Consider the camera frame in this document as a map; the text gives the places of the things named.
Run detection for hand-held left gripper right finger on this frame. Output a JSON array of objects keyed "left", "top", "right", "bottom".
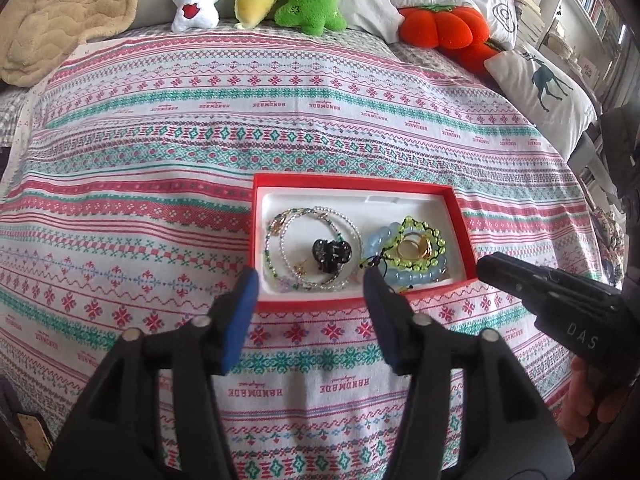
[{"left": 362, "top": 267, "right": 576, "bottom": 480}]

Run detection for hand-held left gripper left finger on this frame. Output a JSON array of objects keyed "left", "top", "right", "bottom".
[{"left": 47, "top": 266, "right": 261, "bottom": 480}]

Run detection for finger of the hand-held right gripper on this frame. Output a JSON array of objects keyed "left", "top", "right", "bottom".
[{"left": 475, "top": 252, "right": 546, "bottom": 311}]

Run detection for green bead bracelet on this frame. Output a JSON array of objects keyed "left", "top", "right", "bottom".
[{"left": 360, "top": 215, "right": 447, "bottom": 291}]

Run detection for red jewelry box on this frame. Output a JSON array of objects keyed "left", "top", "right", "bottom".
[{"left": 248, "top": 172, "right": 478, "bottom": 316}]

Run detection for black hair claw clip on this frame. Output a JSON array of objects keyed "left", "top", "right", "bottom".
[{"left": 310, "top": 238, "right": 353, "bottom": 274}]

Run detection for beaded necklaces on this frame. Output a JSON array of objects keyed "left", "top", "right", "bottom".
[{"left": 277, "top": 205, "right": 363, "bottom": 293}]

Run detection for person's right hand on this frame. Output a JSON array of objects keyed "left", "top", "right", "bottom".
[{"left": 557, "top": 355, "right": 637, "bottom": 447}]

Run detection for white deer print pillow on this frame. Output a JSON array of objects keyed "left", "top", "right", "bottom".
[{"left": 482, "top": 42, "right": 598, "bottom": 161}]

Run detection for dark jacket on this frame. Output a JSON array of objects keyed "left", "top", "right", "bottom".
[{"left": 595, "top": 105, "right": 640, "bottom": 203}]

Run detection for patterned red green blanket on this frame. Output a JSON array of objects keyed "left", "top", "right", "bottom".
[{"left": 0, "top": 22, "right": 618, "bottom": 480}]

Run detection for orange pumpkin plush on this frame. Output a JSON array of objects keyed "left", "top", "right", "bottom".
[
  {"left": 398, "top": 4, "right": 488, "bottom": 51},
  {"left": 440, "top": 37, "right": 507, "bottom": 78}
]

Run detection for stack of books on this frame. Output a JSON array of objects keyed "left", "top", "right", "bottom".
[{"left": 510, "top": 0, "right": 544, "bottom": 51}]

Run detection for white bookshelf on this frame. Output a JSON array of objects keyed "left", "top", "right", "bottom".
[{"left": 542, "top": 0, "right": 626, "bottom": 96}]

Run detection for beige quilted blanket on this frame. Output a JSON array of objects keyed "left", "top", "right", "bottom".
[{"left": 0, "top": 0, "right": 156, "bottom": 86}]

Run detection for light blue bead bracelet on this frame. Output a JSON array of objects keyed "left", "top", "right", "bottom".
[{"left": 361, "top": 225, "right": 453, "bottom": 292}]

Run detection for thin dark beaded bracelet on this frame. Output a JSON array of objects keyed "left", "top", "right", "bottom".
[{"left": 265, "top": 207, "right": 346, "bottom": 292}]

